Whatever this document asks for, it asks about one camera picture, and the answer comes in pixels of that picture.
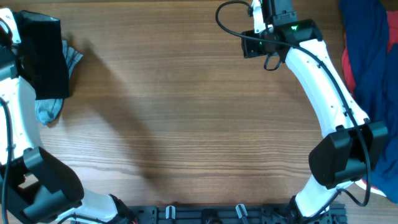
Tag black shorts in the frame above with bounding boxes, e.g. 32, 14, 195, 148
14, 11, 70, 100

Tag folded light blue jeans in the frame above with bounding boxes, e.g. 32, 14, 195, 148
35, 40, 83, 125

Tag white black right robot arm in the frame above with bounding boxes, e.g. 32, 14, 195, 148
241, 1, 387, 223

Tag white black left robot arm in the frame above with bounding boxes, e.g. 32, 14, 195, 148
1, 8, 139, 223

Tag blue garment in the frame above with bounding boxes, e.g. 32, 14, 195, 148
339, 0, 397, 203

